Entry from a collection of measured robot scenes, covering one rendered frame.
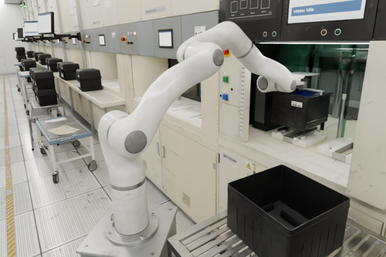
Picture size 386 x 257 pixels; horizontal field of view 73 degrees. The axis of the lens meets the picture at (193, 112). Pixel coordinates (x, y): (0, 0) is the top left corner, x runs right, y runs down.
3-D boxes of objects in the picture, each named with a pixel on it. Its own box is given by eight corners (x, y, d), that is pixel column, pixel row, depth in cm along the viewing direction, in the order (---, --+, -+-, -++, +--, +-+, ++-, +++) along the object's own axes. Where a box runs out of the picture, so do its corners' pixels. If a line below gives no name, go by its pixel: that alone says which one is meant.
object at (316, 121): (267, 128, 149) (271, 72, 141) (289, 121, 161) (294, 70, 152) (307, 140, 130) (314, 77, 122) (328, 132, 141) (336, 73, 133)
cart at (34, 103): (30, 122, 475) (25, 96, 462) (62, 117, 504) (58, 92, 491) (35, 137, 401) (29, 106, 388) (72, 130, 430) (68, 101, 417)
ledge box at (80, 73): (76, 88, 347) (73, 69, 340) (97, 86, 361) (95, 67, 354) (80, 92, 322) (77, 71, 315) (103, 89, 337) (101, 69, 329)
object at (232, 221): (278, 201, 108) (282, 163, 104) (344, 244, 85) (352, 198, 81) (224, 225, 95) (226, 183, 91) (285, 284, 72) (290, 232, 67)
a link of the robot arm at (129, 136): (116, 152, 91) (135, 170, 78) (92, 129, 85) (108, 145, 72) (207, 59, 105) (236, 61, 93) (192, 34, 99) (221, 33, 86)
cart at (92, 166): (38, 154, 341) (31, 119, 328) (80, 144, 371) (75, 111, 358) (53, 185, 266) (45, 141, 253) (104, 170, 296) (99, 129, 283)
